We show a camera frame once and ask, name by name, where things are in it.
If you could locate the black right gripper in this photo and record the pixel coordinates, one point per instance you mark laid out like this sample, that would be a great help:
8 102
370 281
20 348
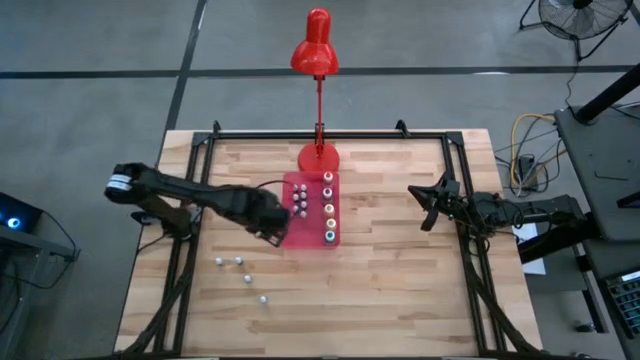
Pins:
452 202

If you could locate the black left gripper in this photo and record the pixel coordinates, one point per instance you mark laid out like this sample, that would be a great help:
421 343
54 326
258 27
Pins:
265 212

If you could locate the small white-capped bottle blue label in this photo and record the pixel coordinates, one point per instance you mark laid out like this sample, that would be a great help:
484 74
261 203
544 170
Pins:
238 260

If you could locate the large green bottle green cap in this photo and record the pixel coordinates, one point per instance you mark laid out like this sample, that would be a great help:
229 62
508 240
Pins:
330 235

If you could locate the large orange bottle yellow cap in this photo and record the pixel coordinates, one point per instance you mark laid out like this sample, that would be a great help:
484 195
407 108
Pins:
329 208

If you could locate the large pink-red bottle orange-red cap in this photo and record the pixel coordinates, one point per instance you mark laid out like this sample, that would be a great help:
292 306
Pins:
328 176

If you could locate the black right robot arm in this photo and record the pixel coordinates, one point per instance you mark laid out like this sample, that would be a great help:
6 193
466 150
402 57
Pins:
540 216

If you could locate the pink translucent plastic bin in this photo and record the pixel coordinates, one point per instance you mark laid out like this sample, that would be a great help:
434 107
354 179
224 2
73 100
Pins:
315 235

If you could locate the white paper sheet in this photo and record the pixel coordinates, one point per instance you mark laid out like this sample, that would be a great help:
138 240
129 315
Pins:
527 235

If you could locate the grey side table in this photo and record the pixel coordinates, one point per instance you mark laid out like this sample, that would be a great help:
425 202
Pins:
600 160

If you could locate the red desk lamp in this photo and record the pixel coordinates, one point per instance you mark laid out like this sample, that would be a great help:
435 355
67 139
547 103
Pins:
315 55

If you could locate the black stand pole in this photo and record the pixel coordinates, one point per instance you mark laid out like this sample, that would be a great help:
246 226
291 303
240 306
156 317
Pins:
607 95

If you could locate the keyboard with coloured keys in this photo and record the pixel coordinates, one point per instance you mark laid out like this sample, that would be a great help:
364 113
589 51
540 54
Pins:
627 300

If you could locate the black floor fan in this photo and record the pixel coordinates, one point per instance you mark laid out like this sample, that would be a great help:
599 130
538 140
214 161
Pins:
585 20

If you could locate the black computer with blue light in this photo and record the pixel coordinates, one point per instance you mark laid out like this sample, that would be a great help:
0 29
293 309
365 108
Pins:
15 222

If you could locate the black metal table frame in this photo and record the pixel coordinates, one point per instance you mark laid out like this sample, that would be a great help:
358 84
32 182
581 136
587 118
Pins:
250 135

